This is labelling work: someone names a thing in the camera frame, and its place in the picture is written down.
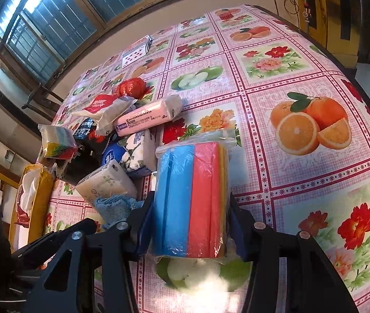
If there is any blue red sponge cloth pack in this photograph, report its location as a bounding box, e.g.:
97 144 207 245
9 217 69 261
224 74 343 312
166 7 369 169
151 129 237 258

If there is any pink tissue pack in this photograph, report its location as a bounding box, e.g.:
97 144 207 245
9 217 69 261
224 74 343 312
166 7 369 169
114 95 184 136

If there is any blue rag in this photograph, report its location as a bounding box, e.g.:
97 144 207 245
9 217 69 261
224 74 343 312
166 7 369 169
93 194 144 230

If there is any yellow taped foam box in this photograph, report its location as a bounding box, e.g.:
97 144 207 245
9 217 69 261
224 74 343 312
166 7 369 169
8 164 55 251

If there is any standing air conditioner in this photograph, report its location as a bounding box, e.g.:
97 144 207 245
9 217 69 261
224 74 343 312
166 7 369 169
0 69 56 137

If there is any wooden chair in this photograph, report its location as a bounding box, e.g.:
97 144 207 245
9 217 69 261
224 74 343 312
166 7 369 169
21 83 64 122

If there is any white cloth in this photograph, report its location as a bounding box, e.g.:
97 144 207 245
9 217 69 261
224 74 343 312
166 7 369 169
15 168 41 228

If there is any floral plastic tablecloth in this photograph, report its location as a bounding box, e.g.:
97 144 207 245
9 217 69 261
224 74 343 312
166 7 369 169
54 5 370 312

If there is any yellow multicolour sponge pack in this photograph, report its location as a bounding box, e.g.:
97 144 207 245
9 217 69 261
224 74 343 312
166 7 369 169
38 124 78 160

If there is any red plastic bag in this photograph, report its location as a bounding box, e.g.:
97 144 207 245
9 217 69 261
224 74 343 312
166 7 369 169
113 78 147 100

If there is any white face tissue pack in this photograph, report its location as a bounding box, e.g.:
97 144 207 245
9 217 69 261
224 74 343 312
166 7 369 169
76 160 138 206

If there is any barred window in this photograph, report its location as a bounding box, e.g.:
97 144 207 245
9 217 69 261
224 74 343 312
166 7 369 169
0 0 167 89

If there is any red label wet wipe pack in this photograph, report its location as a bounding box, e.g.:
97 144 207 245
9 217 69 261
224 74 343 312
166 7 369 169
70 94 137 136

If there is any playing cards stack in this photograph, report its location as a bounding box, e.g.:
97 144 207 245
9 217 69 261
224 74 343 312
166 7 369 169
121 35 153 68

